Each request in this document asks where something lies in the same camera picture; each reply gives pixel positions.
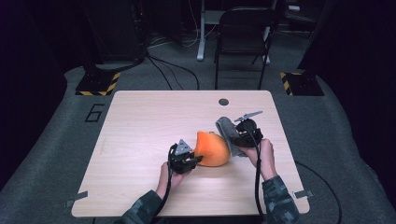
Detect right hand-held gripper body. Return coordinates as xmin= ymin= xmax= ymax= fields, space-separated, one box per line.
xmin=233 ymin=110 xmax=265 ymax=148

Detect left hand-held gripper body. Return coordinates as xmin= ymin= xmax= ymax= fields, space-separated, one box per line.
xmin=167 ymin=138 xmax=198 ymax=175

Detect grey cloth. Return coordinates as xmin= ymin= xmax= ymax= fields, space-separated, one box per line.
xmin=215 ymin=116 xmax=249 ymax=159

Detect orange plush toy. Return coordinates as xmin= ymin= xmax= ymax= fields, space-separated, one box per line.
xmin=192 ymin=130 xmax=232 ymax=168

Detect person's left hand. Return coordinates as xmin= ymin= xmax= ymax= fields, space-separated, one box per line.
xmin=155 ymin=161 xmax=191 ymax=201

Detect person's right hand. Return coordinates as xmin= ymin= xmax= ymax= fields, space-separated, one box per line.
xmin=245 ymin=137 xmax=278 ymax=182

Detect striped black stand base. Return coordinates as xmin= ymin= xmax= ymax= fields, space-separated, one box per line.
xmin=278 ymin=71 xmax=325 ymax=97
xmin=75 ymin=71 xmax=122 ymax=97

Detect black folding chair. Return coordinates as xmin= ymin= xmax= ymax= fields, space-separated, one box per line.
xmin=213 ymin=6 xmax=278 ymax=91

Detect white desk leg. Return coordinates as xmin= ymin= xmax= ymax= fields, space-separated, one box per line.
xmin=196 ymin=0 xmax=226 ymax=62

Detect black computer tower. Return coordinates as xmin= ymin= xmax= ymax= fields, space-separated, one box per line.
xmin=81 ymin=0 xmax=148 ymax=63

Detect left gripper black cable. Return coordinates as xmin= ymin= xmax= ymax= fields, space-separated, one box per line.
xmin=151 ymin=143 xmax=179 ymax=224

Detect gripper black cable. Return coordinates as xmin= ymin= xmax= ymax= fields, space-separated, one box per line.
xmin=247 ymin=126 xmax=266 ymax=220
xmin=151 ymin=143 xmax=179 ymax=224

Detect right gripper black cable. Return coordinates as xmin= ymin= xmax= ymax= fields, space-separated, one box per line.
xmin=247 ymin=126 xmax=266 ymax=220

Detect black floor cable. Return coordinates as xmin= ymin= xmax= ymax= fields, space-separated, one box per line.
xmin=294 ymin=161 xmax=343 ymax=224
xmin=146 ymin=53 xmax=201 ymax=91
xmin=146 ymin=55 xmax=174 ymax=91

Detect white floor cables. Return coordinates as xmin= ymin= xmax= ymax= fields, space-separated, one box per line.
xmin=148 ymin=0 xmax=219 ymax=49

